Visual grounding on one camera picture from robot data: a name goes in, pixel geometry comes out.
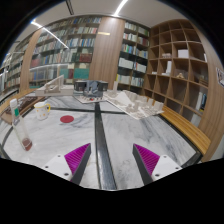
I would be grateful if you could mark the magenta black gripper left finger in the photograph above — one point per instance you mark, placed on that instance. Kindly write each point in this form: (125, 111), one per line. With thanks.
(71, 166)

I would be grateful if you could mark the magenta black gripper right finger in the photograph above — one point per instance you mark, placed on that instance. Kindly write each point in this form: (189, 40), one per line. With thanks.
(151, 166)

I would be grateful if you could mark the clear plastic water bottle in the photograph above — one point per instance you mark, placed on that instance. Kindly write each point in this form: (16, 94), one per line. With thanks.
(19, 126)

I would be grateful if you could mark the red round coaster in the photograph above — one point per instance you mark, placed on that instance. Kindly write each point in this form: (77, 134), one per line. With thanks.
(66, 119)

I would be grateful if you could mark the white city block model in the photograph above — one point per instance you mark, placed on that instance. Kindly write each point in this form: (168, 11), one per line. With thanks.
(134, 105)

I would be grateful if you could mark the wooden bench seat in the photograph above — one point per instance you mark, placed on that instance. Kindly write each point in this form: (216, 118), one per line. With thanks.
(194, 134)

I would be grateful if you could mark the white polka dot mug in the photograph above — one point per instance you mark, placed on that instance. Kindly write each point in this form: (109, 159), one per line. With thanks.
(42, 110)

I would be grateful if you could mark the dark grey building model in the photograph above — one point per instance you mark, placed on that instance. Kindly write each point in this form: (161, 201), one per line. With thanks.
(91, 88)

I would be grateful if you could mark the white ramp architecture model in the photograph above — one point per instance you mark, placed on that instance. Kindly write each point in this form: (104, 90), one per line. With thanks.
(55, 87)

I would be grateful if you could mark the right bookshelf with books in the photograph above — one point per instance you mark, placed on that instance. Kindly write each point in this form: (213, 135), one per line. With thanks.
(133, 58)

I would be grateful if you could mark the empty wooden cubby shelf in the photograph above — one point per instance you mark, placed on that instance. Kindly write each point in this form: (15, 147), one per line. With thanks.
(177, 72)

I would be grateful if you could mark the wooden column panel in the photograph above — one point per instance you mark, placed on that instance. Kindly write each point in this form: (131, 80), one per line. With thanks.
(107, 48)

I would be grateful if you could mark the bookshelf filled with books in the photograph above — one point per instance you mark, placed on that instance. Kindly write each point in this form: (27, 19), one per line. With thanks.
(64, 47)

